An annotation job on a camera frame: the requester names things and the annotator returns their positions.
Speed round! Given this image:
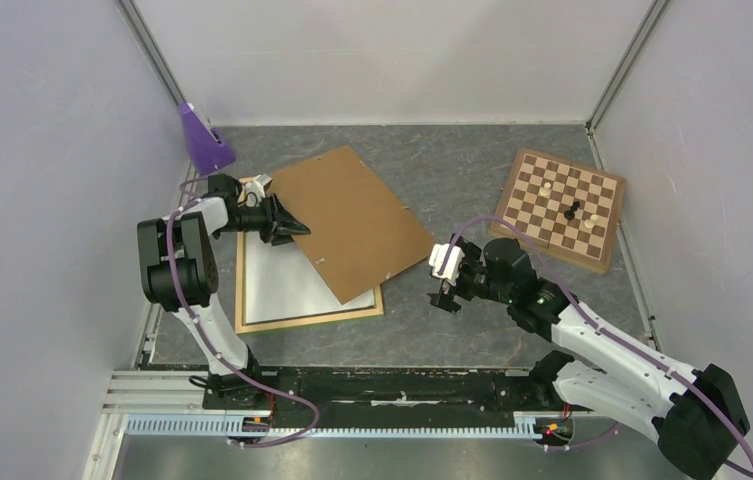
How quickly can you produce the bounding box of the light wooden picture frame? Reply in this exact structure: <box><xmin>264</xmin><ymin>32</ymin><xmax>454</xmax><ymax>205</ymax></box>
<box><xmin>234</xmin><ymin>175</ymin><xmax>385</xmax><ymax>335</ymax></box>

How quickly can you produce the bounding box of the landscape photo print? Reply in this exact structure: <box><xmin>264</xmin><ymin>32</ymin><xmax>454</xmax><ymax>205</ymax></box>
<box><xmin>243</xmin><ymin>231</ymin><xmax>377</xmax><ymax>326</ymax></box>

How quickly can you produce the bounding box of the black chess piece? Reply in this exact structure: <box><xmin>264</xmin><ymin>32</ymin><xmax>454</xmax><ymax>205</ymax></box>
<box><xmin>563</xmin><ymin>200</ymin><xmax>581</xmax><ymax>221</ymax></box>

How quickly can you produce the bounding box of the white chess piece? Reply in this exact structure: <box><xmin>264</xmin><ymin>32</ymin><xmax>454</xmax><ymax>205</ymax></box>
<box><xmin>583</xmin><ymin>214</ymin><xmax>599</xmax><ymax>230</ymax></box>
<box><xmin>538</xmin><ymin>182</ymin><xmax>552</xmax><ymax>198</ymax></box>

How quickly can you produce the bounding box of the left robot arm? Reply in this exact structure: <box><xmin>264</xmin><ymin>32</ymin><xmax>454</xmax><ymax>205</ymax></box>
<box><xmin>137</xmin><ymin>173</ymin><xmax>311</xmax><ymax>408</ymax></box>

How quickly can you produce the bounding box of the purple plastic stand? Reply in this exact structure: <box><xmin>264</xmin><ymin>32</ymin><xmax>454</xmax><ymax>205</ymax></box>
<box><xmin>178</xmin><ymin>102</ymin><xmax>236</xmax><ymax>176</ymax></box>

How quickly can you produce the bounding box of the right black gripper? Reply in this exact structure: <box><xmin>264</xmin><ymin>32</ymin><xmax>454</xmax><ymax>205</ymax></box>
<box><xmin>429</xmin><ymin>234</ymin><xmax>513</xmax><ymax>315</ymax></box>

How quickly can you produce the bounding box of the white slotted cable duct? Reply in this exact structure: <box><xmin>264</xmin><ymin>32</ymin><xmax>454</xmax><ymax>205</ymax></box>
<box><xmin>125</xmin><ymin>414</ymin><xmax>550</xmax><ymax>441</ymax></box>

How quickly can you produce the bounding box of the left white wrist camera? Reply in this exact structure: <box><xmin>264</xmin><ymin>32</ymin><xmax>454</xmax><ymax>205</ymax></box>
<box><xmin>243</xmin><ymin>174</ymin><xmax>272</xmax><ymax>207</ymax></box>

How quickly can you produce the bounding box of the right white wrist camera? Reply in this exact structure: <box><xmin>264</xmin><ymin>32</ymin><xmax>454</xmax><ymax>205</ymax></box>
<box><xmin>428</xmin><ymin>244</ymin><xmax>464</xmax><ymax>285</ymax></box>

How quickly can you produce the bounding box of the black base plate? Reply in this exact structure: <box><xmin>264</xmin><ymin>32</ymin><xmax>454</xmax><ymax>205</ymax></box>
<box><xmin>189</xmin><ymin>366</ymin><xmax>566</xmax><ymax>430</ymax></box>

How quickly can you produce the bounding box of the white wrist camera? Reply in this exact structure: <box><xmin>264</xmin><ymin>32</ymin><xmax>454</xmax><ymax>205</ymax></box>
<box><xmin>428</xmin><ymin>244</ymin><xmax>464</xmax><ymax>285</ymax></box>
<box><xmin>243</xmin><ymin>174</ymin><xmax>272</xmax><ymax>207</ymax></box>

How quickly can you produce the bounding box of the wooden chessboard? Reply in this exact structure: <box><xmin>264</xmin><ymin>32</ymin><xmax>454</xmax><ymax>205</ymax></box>
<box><xmin>489</xmin><ymin>148</ymin><xmax>627</xmax><ymax>274</ymax></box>

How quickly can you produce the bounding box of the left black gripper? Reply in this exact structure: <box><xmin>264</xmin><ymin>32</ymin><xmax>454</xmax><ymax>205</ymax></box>
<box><xmin>213</xmin><ymin>193</ymin><xmax>309</xmax><ymax>247</ymax></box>

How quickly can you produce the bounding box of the brown frame backing board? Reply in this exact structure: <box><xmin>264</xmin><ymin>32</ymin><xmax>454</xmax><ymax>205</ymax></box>
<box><xmin>270</xmin><ymin>146</ymin><xmax>434</xmax><ymax>303</ymax></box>

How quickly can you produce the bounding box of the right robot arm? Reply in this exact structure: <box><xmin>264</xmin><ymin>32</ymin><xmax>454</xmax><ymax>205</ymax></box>
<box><xmin>428</xmin><ymin>237</ymin><xmax>750</xmax><ymax>479</ymax></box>

